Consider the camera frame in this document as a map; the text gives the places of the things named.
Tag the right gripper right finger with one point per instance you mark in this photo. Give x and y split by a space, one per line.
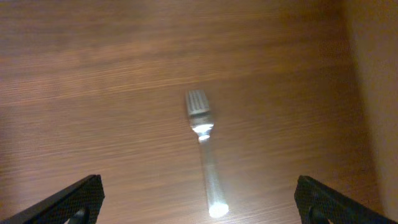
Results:
318 203

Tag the metal fork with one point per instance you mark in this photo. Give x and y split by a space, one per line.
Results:
202 124

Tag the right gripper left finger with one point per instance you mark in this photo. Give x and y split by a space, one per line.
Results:
80 202

